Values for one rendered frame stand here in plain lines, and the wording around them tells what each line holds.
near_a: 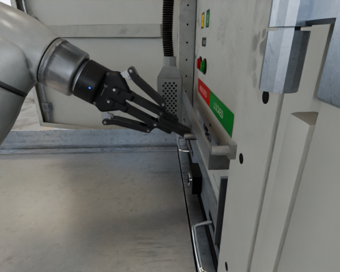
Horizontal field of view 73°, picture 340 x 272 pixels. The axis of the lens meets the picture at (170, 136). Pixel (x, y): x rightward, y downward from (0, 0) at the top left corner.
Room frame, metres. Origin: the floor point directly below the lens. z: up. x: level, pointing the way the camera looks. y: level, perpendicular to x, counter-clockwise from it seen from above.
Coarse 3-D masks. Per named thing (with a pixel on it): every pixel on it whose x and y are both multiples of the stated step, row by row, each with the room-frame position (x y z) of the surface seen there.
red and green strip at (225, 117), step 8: (200, 80) 0.58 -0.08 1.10; (200, 88) 0.58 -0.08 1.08; (208, 88) 0.48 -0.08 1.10; (208, 96) 0.48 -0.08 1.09; (208, 104) 0.47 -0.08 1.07; (216, 104) 0.40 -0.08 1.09; (216, 112) 0.40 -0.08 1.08; (224, 112) 0.35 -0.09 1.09; (224, 120) 0.34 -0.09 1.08; (232, 120) 0.31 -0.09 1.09; (232, 128) 0.30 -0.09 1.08
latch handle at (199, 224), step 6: (198, 222) 0.32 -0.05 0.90; (204, 222) 0.32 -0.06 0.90; (210, 222) 0.32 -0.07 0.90; (192, 228) 0.30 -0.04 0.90; (192, 234) 0.29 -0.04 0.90; (198, 246) 0.27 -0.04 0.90; (198, 252) 0.25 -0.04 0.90; (198, 258) 0.24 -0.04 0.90; (198, 264) 0.23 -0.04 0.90; (204, 270) 0.22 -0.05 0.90
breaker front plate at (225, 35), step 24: (216, 0) 0.46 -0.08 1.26; (240, 0) 0.33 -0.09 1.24; (216, 24) 0.45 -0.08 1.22; (240, 24) 0.32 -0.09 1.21; (216, 48) 0.44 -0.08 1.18; (240, 48) 0.31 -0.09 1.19; (216, 72) 0.42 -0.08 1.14; (216, 96) 0.41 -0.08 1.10; (216, 120) 0.39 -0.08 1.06; (216, 144) 0.36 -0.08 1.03; (216, 192) 0.35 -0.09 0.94
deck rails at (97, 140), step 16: (16, 144) 0.71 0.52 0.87; (32, 144) 0.71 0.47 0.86; (48, 144) 0.72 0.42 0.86; (64, 144) 0.72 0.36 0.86; (80, 144) 0.72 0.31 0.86; (96, 144) 0.72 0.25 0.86; (112, 144) 0.72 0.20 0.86; (128, 144) 0.73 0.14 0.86; (144, 144) 0.73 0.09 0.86; (160, 144) 0.73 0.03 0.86; (176, 144) 0.73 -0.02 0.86
